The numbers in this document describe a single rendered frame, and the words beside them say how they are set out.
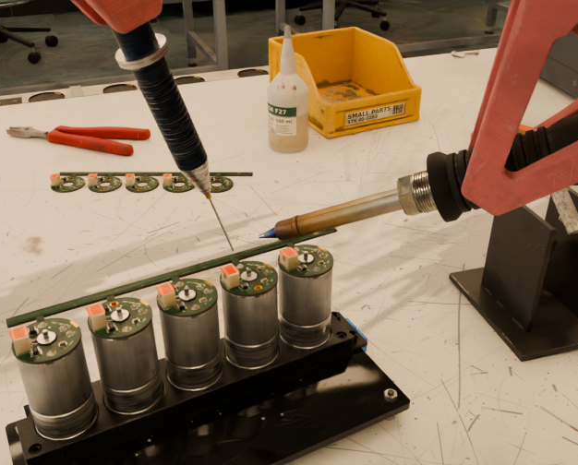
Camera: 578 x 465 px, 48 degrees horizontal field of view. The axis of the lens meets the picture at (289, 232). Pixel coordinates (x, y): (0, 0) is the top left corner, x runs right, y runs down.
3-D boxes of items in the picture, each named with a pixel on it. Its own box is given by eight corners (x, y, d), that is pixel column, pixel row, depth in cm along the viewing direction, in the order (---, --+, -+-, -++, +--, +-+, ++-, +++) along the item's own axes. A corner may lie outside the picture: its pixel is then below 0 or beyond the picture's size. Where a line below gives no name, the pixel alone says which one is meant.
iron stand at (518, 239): (484, 379, 36) (583, 331, 27) (435, 239, 39) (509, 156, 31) (576, 358, 37) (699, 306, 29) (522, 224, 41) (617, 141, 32)
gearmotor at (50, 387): (107, 440, 27) (87, 345, 24) (45, 464, 26) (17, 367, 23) (92, 401, 28) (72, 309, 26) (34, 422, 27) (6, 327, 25)
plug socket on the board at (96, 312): (114, 325, 25) (112, 311, 25) (91, 331, 25) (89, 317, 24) (108, 313, 26) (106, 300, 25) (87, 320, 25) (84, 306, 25)
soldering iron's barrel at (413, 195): (281, 257, 25) (441, 218, 22) (263, 224, 25) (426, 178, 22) (291, 239, 26) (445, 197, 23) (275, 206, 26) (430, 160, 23)
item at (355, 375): (327, 327, 34) (327, 311, 34) (410, 419, 29) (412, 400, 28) (10, 442, 28) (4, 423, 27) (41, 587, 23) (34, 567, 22)
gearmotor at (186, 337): (232, 392, 29) (226, 301, 26) (180, 412, 28) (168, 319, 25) (210, 359, 31) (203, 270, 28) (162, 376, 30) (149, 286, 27)
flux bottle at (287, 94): (263, 139, 56) (260, 21, 51) (301, 135, 57) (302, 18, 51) (273, 155, 53) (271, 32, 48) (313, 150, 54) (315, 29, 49)
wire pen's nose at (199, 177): (186, 196, 23) (171, 164, 22) (209, 179, 24) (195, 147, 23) (204, 208, 23) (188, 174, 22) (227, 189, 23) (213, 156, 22)
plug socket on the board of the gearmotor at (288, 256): (303, 266, 28) (303, 253, 28) (286, 271, 28) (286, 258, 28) (295, 256, 29) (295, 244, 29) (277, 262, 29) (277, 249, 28)
